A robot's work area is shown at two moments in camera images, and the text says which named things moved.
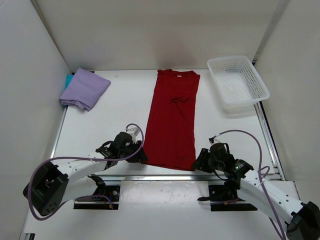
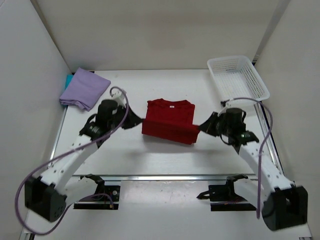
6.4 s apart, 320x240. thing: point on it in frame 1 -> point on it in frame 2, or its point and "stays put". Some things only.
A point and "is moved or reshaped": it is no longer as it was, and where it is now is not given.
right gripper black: x=201 y=164 -> x=208 y=126
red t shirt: x=170 y=141 is moved or reshaped
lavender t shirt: x=84 y=90 stays put
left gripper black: x=140 y=157 -> x=132 y=119
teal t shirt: x=69 y=78 stays put
